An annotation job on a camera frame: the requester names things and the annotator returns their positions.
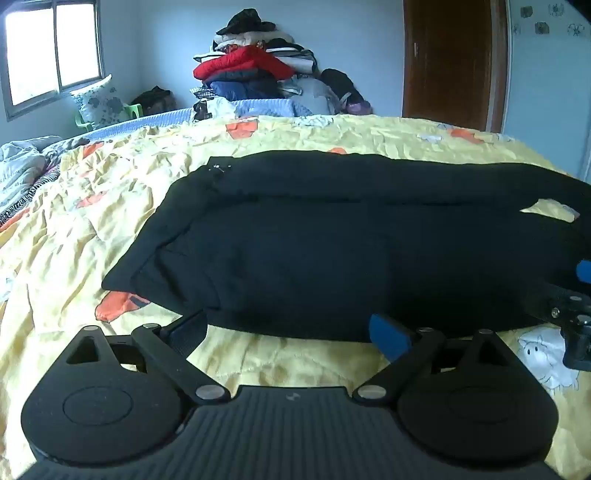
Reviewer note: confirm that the floral pillow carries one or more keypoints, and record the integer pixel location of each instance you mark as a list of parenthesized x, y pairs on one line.
[(99, 104)]

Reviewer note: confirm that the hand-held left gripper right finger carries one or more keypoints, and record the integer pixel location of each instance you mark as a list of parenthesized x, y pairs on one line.
[(390, 337)]

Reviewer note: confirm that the black backpack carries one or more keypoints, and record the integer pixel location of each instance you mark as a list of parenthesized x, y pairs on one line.
[(339, 83)]

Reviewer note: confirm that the brown wooden door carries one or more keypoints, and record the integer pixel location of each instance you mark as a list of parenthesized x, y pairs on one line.
[(448, 64)]

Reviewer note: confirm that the black pants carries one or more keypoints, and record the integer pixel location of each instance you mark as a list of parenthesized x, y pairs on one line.
[(323, 254)]

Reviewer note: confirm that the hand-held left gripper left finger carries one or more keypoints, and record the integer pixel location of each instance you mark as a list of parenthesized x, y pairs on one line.
[(187, 332)]

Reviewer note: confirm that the purple cloth item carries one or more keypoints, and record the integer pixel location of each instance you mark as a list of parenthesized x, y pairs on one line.
[(359, 109)]

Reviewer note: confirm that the yellow floral bedsheet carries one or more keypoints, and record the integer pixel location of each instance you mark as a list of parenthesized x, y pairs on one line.
[(115, 194)]

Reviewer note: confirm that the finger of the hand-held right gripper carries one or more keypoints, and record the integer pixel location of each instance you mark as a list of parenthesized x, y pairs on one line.
[(540, 302), (584, 270)]

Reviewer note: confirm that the grey patterned quilt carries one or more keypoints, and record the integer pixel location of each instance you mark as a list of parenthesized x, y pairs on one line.
[(23, 166)]

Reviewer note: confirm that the window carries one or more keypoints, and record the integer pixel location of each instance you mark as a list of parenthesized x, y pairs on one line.
[(76, 41)]

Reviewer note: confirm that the pile of clothes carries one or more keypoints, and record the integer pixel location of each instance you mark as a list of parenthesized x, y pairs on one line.
[(244, 62)]

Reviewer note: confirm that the blue blanket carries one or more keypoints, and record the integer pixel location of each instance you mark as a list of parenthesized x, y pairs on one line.
[(258, 108)]

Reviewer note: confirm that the dark bag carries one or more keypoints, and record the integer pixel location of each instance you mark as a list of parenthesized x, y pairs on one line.
[(154, 99)]

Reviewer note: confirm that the green plastic chair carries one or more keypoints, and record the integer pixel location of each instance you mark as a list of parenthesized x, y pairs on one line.
[(134, 109)]

